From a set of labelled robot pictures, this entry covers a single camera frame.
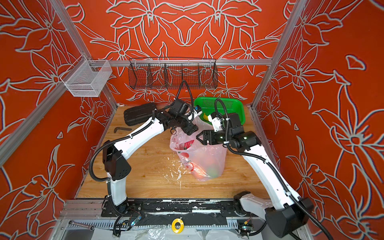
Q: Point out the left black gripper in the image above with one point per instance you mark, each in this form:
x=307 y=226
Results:
x=191 y=128

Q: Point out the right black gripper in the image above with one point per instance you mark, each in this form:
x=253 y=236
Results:
x=210 y=133

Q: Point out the pink plastic bag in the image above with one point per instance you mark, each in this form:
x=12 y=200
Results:
x=195 y=157

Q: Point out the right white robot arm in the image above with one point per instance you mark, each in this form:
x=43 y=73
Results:
x=286 y=211

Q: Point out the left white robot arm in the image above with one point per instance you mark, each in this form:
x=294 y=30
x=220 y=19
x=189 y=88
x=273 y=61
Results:
x=116 y=153

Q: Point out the green fruit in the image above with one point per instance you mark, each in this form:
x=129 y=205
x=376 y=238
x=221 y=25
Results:
x=213 y=172

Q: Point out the yellow banana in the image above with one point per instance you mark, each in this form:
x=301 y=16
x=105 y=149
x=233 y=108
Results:
x=205 y=117

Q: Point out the black tool case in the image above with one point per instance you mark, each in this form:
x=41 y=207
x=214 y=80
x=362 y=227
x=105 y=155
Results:
x=139 y=114

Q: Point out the black hex key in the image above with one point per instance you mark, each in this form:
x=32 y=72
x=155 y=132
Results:
x=122 y=129

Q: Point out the clear plastic bin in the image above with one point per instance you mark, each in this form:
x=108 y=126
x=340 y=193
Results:
x=86 y=79

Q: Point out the yellow tape roll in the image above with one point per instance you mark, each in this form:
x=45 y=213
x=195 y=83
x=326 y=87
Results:
x=177 y=226

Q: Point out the metal wrench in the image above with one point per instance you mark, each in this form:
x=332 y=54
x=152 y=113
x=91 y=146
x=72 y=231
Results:
x=89 y=227

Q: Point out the black wire basket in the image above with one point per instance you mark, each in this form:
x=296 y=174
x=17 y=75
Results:
x=166 y=74

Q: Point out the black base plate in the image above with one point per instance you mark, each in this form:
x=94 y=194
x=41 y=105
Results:
x=221 y=207

